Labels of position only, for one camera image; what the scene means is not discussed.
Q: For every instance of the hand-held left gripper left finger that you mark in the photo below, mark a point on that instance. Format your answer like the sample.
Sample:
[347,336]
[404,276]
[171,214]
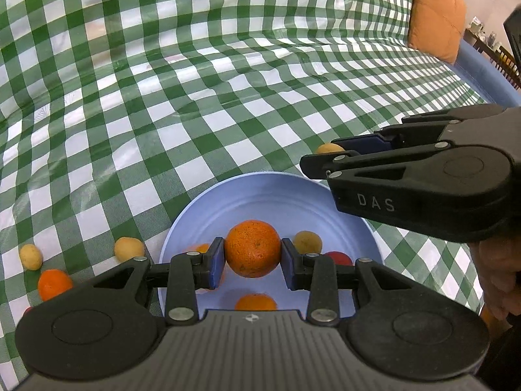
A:
[216,262]

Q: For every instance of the person's right hand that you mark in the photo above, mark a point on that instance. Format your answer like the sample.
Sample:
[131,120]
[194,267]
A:
[492,273]

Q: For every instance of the dark object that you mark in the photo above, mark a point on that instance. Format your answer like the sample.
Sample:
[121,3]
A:
[513,36]

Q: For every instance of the wooden chair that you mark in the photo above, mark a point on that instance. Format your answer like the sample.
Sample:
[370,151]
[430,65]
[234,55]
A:
[508,65]

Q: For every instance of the light blue plate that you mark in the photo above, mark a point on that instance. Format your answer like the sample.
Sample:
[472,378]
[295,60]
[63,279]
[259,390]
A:
[252,203]

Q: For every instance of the blue upholstered edge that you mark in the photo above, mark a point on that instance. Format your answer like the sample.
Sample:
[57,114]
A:
[484,73]

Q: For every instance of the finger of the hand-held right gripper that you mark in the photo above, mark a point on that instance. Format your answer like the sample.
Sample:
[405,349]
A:
[317,165]
[366,142]

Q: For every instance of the red cherry tomato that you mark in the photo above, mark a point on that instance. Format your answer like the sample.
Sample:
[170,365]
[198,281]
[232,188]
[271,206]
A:
[27,310]
[338,258]

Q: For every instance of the cluttered wooden side table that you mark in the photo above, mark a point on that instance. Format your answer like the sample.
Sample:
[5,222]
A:
[482,34]

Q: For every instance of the large rough-skinned orange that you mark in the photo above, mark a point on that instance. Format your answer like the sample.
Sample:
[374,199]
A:
[252,254]

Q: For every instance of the green checked tablecloth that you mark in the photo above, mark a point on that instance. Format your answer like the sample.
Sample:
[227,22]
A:
[163,89]

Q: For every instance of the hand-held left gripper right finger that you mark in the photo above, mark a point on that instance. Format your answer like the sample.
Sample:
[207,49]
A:
[289,262]

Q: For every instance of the orange cushion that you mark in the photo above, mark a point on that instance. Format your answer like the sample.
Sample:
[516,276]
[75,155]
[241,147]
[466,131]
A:
[437,16]

